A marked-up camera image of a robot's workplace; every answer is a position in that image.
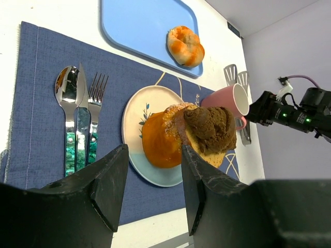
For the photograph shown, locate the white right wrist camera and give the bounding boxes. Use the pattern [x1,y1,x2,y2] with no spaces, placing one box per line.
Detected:
[276,77,293,101]

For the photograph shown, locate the light blue tray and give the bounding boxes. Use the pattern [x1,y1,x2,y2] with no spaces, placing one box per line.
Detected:
[100,1,203,78]

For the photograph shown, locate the orange sugared muffin bread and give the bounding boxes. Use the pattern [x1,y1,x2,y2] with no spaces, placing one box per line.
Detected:
[142,102,193,168]

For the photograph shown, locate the spoon with teal handle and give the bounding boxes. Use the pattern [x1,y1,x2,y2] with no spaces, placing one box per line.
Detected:
[54,66,79,176]

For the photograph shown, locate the pink ceramic mug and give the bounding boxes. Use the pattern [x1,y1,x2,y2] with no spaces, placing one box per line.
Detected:
[201,83,249,130]

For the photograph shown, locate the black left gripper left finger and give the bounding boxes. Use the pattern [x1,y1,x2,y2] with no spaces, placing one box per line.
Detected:
[1,144,129,247]

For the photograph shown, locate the metal serving tongs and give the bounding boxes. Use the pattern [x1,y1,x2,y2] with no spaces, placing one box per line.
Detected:
[223,64,252,145]

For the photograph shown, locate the knife with teal handle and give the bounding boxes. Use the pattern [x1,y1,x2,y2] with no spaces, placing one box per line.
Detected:
[75,63,89,171]

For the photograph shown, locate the white orange croissant roll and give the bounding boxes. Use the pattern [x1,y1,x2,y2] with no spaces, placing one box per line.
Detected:
[167,26,205,68]

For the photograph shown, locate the fork with teal handle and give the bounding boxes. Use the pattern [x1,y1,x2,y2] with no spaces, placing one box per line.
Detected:
[87,73,109,164]

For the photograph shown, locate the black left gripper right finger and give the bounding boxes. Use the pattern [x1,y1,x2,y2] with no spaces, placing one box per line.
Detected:
[181,145,330,247]

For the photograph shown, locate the white plate with leaf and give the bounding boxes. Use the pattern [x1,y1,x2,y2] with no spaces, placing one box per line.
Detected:
[122,85,183,187]

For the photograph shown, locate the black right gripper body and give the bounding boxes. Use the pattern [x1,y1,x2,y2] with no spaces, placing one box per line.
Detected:
[245,90,323,133]

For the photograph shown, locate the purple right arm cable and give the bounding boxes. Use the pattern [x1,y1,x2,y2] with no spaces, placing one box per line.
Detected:
[284,74,320,88]

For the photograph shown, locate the round sliced bread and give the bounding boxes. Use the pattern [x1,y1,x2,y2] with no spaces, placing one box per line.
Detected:
[175,105,225,168]

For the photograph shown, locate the brown chocolate bread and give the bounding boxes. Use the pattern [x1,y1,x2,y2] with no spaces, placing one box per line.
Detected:
[184,106,236,155]

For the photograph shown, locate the blue cloth placemat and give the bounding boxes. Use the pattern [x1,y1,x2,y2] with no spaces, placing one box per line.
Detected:
[0,21,240,225]

